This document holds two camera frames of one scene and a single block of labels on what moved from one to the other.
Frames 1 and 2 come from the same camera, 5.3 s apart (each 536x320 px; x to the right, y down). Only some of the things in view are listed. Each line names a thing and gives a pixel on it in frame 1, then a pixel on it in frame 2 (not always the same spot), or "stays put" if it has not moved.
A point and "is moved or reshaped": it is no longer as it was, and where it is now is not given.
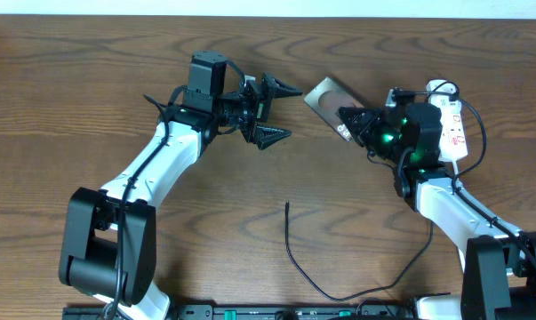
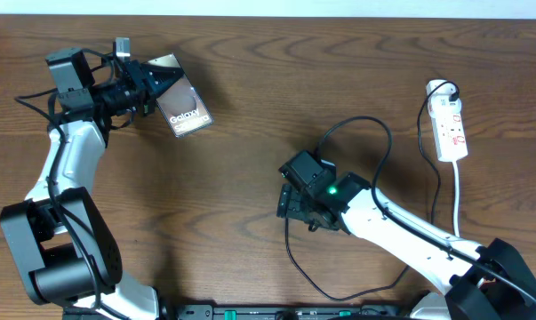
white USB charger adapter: [444, 93] stays put
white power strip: [452, 140] stays put
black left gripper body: [253, 109] to [136, 86]
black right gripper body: [381, 138] to [297, 206]
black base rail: [245, 312] stays put
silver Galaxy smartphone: [326, 98] is moved or reshaped
